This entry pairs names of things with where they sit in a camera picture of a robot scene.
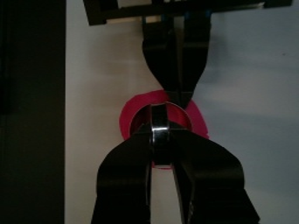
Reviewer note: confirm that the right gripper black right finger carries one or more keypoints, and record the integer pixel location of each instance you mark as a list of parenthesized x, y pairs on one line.
[(214, 180)]

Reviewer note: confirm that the white cutting board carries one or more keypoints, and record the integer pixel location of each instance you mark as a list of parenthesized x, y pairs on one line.
[(253, 93)]

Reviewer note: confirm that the round metal dough cutter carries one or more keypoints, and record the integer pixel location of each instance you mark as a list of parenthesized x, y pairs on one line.
[(160, 122)]

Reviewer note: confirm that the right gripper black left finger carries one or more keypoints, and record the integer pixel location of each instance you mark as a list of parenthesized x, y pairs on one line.
[(125, 180)]

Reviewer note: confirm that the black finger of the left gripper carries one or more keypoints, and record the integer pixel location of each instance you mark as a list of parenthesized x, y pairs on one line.
[(162, 58), (194, 58)]

